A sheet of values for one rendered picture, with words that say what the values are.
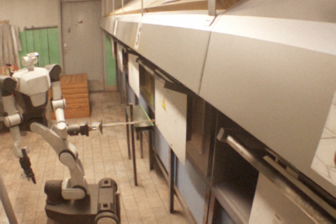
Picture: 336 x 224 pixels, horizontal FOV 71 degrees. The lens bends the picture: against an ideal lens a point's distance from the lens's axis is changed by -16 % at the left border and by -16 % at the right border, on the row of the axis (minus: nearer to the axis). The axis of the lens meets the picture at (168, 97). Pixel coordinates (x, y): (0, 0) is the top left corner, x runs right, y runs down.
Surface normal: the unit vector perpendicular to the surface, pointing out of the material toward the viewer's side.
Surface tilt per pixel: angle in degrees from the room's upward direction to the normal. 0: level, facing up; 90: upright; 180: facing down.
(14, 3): 90
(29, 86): 89
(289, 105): 80
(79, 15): 90
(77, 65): 90
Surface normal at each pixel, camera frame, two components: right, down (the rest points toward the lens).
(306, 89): -0.94, -0.09
